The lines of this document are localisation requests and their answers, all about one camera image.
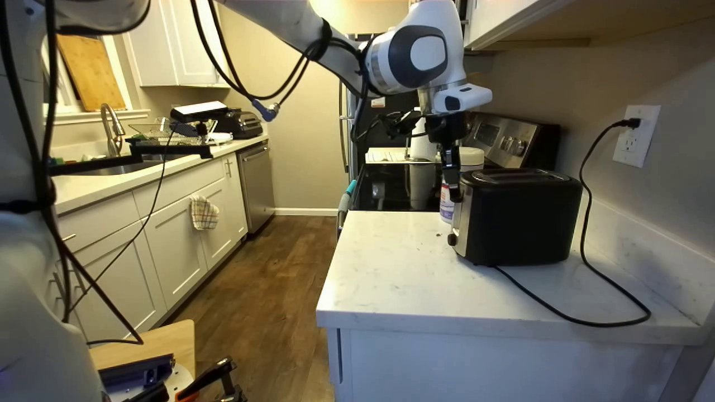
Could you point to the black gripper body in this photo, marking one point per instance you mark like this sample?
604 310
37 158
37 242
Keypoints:
447 129

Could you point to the black chrome toaster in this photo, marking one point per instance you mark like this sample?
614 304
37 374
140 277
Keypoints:
515 214

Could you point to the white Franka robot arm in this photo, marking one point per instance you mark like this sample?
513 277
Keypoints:
416 57

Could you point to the white cylindrical container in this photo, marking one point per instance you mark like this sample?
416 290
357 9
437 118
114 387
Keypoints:
421 180

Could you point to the black stainless electric stove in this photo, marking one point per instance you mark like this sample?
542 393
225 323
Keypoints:
515 141

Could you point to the blue grey dish towel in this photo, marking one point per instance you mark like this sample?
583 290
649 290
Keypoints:
350 198

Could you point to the white drawer cabinet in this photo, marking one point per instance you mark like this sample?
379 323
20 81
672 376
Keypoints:
461 364

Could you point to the stainless steel dishwasher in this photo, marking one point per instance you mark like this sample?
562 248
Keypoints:
257 185

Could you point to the black countertop appliance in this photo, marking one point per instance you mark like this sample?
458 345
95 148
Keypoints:
215 124

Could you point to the white towel on cabinet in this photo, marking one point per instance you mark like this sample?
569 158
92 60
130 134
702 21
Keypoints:
205 212

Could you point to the white base cabinet run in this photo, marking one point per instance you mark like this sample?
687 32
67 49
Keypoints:
171 246

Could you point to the orange black bar clamp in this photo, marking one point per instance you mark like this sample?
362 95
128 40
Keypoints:
234 391
203 376

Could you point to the light wooden cart top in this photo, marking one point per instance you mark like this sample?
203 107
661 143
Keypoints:
160 338

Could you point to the chrome sink faucet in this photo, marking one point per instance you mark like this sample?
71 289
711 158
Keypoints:
112 129

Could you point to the wooden cutting board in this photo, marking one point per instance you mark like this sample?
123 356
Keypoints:
91 71

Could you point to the dark blue aluminium extrusion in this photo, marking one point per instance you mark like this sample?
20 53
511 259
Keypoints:
138 371

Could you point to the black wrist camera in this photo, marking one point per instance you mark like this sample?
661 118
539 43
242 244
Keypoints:
402 124

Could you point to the white wall cabinet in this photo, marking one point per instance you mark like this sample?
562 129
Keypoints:
566 18

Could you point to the white wall outlet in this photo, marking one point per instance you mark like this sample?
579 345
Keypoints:
643 148

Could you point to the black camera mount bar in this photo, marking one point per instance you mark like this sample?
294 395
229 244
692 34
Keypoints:
165 148

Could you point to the white shaker wall cabinets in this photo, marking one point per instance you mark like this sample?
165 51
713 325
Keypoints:
171 46

